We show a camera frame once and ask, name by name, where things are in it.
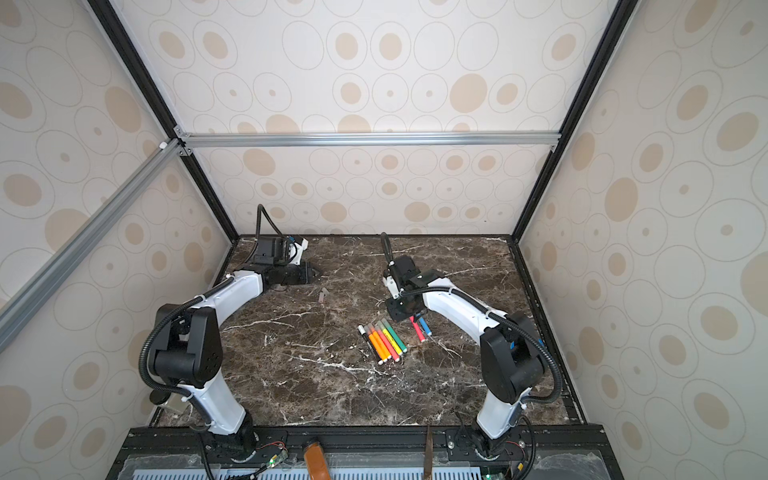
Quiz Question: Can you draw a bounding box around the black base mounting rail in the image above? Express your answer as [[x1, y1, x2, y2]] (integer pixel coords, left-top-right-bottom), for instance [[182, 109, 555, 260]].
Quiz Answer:
[[110, 424, 618, 474]]

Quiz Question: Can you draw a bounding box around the thin wooden stick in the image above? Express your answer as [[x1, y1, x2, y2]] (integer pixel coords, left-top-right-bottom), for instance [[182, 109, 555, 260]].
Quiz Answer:
[[423, 426, 434, 480]]

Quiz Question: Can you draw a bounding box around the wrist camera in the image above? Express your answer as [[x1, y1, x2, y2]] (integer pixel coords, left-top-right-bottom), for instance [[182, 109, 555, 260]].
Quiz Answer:
[[250, 236, 308, 266], [383, 255, 421, 299]]

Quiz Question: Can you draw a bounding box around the brown handle tool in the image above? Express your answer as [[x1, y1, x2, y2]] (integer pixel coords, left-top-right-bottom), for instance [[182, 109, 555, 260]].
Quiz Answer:
[[303, 441, 332, 480]]

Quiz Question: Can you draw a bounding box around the green highlighter pen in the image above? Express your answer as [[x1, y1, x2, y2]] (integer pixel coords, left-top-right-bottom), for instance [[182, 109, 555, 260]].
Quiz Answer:
[[382, 319, 407, 355]]

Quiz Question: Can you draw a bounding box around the pink highlighter pen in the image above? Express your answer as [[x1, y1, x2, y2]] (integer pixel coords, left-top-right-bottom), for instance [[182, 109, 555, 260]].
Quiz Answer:
[[376, 321, 401, 362], [410, 316, 427, 342]]

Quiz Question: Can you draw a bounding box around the orange highlighter pen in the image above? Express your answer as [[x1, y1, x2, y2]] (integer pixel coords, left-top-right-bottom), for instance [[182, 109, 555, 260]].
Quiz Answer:
[[373, 323, 400, 362], [365, 324, 390, 363]]

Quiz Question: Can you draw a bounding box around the yellow highlighter pen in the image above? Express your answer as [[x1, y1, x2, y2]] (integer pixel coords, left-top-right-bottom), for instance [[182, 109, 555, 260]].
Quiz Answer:
[[382, 320, 403, 356]]

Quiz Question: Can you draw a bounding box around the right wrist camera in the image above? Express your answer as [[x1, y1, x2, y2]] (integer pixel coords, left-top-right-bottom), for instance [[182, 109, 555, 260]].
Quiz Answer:
[[383, 255, 421, 299]]

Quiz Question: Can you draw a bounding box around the black white marker pen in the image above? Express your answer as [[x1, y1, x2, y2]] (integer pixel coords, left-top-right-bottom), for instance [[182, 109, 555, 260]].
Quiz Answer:
[[357, 325, 385, 365]]

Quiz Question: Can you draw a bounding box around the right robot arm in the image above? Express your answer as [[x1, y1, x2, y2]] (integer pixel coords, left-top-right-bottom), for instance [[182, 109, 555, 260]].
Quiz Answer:
[[382, 274, 563, 458]]

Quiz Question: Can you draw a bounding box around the diagonal aluminium rail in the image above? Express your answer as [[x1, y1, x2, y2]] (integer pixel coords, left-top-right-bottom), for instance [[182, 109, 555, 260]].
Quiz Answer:
[[1, 139, 181, 349]]

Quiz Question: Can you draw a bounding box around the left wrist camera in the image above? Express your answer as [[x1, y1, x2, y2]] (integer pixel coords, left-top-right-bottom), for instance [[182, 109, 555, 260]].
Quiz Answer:
[[250, 236, 308, 266]]

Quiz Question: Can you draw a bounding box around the blue highlighter pen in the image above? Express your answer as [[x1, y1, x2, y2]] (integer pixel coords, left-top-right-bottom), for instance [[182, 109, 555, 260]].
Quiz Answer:
[[418, 316, 432, 336]]

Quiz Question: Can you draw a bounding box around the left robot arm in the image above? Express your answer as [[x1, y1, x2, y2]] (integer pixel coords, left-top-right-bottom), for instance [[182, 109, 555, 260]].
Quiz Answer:
[[138, 261, 321, 453]]

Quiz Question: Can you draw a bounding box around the horizontal aluminium rail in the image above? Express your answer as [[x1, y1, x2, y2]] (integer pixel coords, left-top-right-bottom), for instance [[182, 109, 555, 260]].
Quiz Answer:
[[181, 130, 560, 148]]

